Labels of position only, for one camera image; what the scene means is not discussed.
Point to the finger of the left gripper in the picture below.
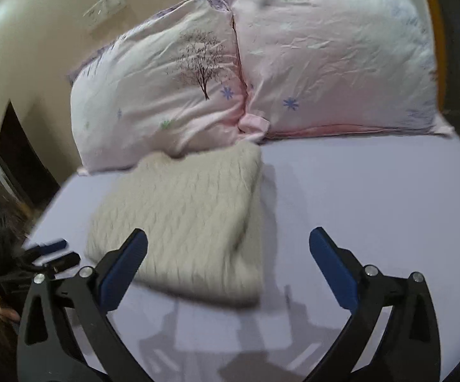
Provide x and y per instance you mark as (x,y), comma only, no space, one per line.
(63,263)
(45,249)

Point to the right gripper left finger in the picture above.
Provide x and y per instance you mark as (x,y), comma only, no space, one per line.
(47,349)

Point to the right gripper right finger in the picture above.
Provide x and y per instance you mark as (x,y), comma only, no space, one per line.
(410,348)

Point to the beige cable knit sweater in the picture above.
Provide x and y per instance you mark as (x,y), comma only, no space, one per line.
(202,217)

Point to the pink floral pillow left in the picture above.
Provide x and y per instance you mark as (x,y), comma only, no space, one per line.
(172,84)

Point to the pink floral pillow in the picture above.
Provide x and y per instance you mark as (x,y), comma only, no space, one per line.
(336,67)
(172,84)

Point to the pink floral pillow right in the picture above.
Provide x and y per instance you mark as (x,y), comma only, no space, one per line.
(336,67)

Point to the white wall socket panel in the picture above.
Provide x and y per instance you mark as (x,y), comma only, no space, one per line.
(102,11)

